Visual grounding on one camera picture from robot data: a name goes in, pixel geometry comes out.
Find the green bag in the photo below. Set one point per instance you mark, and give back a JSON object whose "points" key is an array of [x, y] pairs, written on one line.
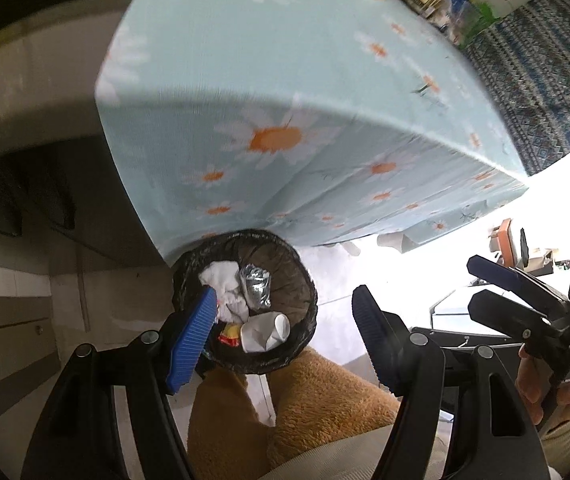
{"points": [[482, 20]]}

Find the person's right hand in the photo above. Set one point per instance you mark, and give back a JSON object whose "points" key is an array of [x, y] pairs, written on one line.
{"points": [[530, 385]]}

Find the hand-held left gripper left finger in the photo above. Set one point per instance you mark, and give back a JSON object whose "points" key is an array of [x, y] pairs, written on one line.
{"points": [[192, 340]]}

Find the daisy print blue tablecloth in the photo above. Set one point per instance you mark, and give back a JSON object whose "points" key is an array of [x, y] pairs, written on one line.
{"points": [[265, 60]]}

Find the blue patterned curtain cloth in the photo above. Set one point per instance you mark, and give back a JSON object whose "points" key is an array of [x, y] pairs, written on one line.
{"points": [[540, 85]]}

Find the orange object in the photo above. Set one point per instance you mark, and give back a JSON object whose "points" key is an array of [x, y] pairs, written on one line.
{"points": [[502, 240]]}

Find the trash bin with black bag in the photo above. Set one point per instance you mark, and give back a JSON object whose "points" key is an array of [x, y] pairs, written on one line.
{"points": [[295, 280]]}

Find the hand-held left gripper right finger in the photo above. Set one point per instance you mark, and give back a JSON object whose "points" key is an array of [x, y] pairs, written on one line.
{"points": [[372, 335]]}

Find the kitchen cabinet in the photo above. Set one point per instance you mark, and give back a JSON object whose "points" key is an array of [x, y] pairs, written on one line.
{"points": [[5, 320]]}

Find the person's leg in brown fleece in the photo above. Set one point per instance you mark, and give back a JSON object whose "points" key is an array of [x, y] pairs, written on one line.
{"points": [[315, 400]]}

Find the silver foil pouch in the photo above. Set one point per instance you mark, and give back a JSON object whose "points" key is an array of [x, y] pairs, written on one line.
{"points": [[255, 285]]}

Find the white and blue bag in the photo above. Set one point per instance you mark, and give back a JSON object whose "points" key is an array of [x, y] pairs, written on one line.
{"points": [[457, 7]]}

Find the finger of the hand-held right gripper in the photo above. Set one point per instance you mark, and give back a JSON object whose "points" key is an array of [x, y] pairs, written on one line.
{"points": [[500, 307], [490, 269]]}

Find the red and yellow snack wrapper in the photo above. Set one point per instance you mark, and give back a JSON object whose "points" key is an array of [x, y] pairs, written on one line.
{"points": [[230, 335]]}

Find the white tissue wad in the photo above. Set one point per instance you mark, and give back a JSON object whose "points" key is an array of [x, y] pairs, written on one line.
{"points": [[232, 307], [220, 275]]}

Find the paper cup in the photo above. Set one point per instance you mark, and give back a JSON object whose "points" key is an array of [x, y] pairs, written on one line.
{"points": [[265, 332]]}

